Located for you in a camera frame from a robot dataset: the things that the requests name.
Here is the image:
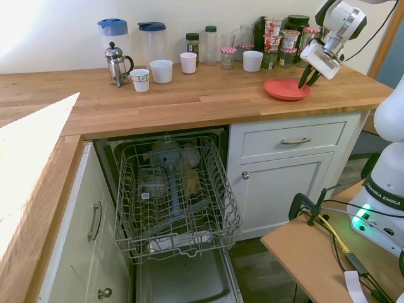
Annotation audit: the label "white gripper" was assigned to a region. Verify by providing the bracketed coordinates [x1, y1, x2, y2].
[298, 39, 342, 89]

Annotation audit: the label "red round plate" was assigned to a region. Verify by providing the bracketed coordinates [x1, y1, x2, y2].
[263, 78, 312, 102]

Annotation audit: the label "stainless steel dishwasher door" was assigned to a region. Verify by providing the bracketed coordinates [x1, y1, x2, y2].
[135, 246, 244, 303]

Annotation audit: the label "glass jar green contents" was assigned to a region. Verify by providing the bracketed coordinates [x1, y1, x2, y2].
[261, 50, 280, 69]
[278, 47, 298, 69]

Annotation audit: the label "glass jar red checked lid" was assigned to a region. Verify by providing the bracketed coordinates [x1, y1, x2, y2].
[220, 46, 237, 70]
[302, 27, 321, 53]
[235, 44, 256, 61]

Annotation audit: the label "red white yogurt pot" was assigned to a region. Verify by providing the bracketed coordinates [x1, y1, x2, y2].
[264, 16, 284, 37]
[280, 29, 300, 51]
[263, 34, 283, 53]

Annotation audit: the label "large black tub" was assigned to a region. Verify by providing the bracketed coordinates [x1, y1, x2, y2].
[283, 15, 311, 32]

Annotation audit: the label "white mug near jars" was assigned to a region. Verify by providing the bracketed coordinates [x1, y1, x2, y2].
[242, 50, 264, 73]

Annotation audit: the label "dark tall canister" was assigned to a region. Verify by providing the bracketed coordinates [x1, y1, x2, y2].
[254, 16, 266, 53]

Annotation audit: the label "large empty glass jar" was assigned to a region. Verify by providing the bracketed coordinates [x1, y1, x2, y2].
[233, 24, 256, 48]

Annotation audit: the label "white drawer front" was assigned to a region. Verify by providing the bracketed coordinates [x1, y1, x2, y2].
[241, 121, 347, 158]

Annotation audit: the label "grey floor mat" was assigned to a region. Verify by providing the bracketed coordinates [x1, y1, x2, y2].
[350, 128, 384, 158]

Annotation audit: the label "clear drinking glass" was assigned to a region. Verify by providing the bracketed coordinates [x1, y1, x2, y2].
[220, 33, 236, 49]

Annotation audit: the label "clear bottle green lid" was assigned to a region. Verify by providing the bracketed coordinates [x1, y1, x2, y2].
[204, 25, 218, 66]

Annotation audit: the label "white cabinet door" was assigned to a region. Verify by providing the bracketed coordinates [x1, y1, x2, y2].
[239, 151, 335, 233]

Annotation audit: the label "dark jar green lid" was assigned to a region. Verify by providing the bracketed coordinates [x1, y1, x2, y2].
[185, 32, 200, 66]

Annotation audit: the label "tall white cup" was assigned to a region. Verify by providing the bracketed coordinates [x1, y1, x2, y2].
[179, 52, 198, 75]

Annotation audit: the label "black C-clamp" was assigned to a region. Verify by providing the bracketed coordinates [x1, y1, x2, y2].
[288, 186, 340, 227]

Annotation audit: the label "wide white mug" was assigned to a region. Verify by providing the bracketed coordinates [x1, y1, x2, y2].
[150, 59, 174, 85]

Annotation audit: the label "yellowish drinking glass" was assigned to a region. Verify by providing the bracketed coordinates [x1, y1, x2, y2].
[184, 170, 200, 194]

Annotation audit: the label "clear pitcher dark blue lid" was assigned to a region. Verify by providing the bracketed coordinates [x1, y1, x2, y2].
[137, 21, 168, 69]

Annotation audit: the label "small patterned cup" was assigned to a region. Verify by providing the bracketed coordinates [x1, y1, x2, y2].
[129, 68, 150, 93]

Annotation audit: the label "wooden mounting board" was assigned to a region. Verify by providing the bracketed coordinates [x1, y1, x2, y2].
[260, 182, 404, 303]

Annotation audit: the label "clear glass food container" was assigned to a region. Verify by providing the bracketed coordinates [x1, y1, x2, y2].
[138, 168, 167, 199]

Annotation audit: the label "glass French press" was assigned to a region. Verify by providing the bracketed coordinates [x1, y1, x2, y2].
[104, 41, 135, 88]

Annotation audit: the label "frosted pitcher blue lid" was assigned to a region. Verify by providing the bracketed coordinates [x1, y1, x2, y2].
[97, 18, 132, 76]

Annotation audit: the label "white paper strip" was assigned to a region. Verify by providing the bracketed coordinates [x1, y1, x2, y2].
[343, 271, 367, 303]

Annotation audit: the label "white corner cabinet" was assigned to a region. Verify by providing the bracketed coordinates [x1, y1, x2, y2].
[37, 141, 133, 303]

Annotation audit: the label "metal drawer handle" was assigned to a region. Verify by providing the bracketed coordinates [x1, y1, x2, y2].
[280, 137, 312, 145]

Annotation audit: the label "wooden door frame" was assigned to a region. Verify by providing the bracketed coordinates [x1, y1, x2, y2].
[367, 12, 404, 95]

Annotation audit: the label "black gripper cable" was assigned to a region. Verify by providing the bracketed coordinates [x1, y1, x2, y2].
[343, 0, 399, 62]

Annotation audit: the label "yellow cable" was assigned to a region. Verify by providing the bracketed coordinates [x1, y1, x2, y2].
[318, 214, 350, 255]

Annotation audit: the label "grey wire dishwasher rack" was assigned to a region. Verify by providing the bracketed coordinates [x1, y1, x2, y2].
[114, 134, 244, 265]

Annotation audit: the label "black cable adapter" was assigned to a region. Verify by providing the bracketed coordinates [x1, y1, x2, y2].
[345, 252, 369, 276]

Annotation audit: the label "metal cabinet bar handle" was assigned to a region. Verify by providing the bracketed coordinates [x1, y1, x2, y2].
[86, 201, 103, 242]

